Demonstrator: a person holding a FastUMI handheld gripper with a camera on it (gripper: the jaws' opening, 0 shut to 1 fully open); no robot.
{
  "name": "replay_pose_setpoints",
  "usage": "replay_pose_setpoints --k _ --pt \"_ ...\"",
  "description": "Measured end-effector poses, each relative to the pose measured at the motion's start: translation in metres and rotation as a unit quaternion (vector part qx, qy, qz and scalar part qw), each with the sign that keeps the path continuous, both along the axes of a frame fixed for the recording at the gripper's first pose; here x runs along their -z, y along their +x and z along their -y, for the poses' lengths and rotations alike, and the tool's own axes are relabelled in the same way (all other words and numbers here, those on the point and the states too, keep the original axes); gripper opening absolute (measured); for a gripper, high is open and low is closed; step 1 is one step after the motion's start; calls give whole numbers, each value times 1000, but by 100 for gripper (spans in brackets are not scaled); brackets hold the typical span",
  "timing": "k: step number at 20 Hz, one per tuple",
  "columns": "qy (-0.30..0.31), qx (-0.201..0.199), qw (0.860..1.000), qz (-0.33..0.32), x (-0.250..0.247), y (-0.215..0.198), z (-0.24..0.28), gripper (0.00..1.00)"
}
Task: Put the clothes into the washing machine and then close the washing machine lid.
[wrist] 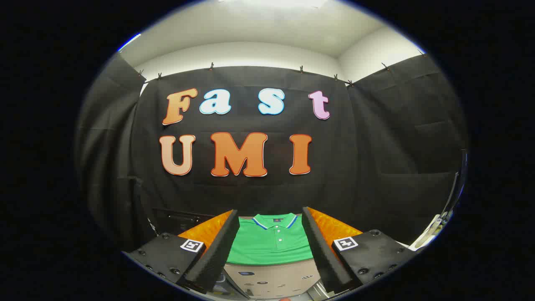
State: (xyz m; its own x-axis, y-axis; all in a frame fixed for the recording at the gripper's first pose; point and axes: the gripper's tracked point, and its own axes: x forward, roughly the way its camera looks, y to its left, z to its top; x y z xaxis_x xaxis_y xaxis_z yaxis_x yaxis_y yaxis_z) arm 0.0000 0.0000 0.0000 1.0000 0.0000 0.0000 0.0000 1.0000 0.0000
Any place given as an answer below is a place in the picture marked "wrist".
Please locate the dark glass washing machine lid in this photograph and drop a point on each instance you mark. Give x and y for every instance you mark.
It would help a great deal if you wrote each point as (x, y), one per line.
(184, 219)

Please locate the grey cabinet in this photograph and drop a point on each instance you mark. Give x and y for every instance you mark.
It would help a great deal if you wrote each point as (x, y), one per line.
(271, 278)

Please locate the row of small cloth clips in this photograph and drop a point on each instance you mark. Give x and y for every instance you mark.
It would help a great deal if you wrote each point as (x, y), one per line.
(211, 66)

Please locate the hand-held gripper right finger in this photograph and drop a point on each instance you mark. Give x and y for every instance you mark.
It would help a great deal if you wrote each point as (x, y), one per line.
(324, 251)

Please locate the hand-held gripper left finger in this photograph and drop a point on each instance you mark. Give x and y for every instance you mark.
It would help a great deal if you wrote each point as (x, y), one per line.
(217, 251)

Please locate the green polo shirt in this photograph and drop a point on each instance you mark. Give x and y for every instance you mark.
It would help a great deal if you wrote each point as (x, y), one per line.
(269, 246)

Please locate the dark grey washing machine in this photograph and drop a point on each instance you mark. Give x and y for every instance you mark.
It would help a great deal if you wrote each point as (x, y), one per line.
(228, 288)

